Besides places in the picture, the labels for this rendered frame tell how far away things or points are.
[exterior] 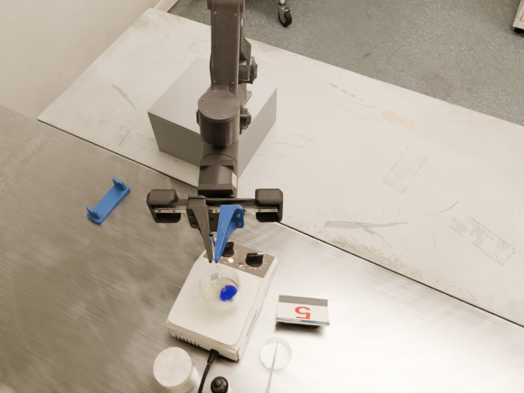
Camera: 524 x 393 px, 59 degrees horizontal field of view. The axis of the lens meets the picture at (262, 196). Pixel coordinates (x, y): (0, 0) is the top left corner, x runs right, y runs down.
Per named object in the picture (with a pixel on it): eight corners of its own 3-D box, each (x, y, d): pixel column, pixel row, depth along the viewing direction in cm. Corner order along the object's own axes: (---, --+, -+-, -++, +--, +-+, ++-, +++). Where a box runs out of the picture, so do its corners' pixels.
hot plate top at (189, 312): (197, 259, 80) (196, 256, 80) (261, 281, 78) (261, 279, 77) (166, 322, 74) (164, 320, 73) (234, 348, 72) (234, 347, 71)
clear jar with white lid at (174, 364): (188, 402, 75) (180, 394, 68) (155, 387, 76) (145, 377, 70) (204, 367, 78) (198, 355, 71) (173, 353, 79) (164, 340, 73)
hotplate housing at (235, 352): (217, 242, 91) (212, 221, 84) (279, 263, 88) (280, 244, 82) (164, 348, 80) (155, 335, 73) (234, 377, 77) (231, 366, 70)
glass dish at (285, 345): (270, 333, 81) (270, 330, 79) (297, 351, 79) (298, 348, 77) (253, 360, 79) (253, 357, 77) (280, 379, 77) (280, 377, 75)
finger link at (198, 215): (212, 204, 61) (217, 226, 66) (185, 205, 61) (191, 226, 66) (209, 252, 58) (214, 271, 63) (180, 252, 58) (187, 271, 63)
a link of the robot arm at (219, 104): (202, 115, 76) (198, 58, 66) (251, 118, 76) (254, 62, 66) (193, 171, 70) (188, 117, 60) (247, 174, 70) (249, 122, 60)
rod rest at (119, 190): (118, 183, 99) (114, 173, 96) (131, 189, 98) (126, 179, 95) (87, 217, 94) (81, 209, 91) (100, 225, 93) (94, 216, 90)
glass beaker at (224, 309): (196, 309, 75) (189, 291, 68) (216, 277, 78) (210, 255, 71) (235, 328, 73) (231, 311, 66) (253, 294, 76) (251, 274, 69)
